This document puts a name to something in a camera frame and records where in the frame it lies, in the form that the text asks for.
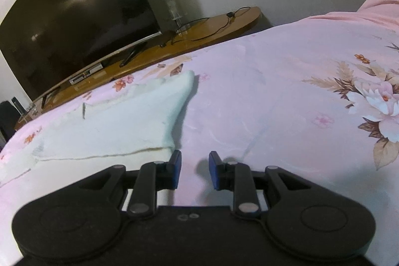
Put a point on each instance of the mint white small cloth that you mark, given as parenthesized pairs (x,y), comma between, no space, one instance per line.
(124,122)

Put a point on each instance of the black speaker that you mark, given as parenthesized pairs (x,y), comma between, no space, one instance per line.
(7,116)

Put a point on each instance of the pink floral bedsheet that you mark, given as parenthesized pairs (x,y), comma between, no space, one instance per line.
(265,82)

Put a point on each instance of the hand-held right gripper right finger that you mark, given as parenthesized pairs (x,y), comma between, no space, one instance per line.
(213,171)

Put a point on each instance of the black flat television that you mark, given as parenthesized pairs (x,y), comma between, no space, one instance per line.
(78,19)

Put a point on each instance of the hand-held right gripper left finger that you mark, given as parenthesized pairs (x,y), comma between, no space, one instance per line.
(176,167)

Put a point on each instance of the wooden television cabinet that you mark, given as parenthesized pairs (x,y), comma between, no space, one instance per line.
(218,26)

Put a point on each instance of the silver set-top box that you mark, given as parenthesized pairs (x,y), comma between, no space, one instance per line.
(87,74)

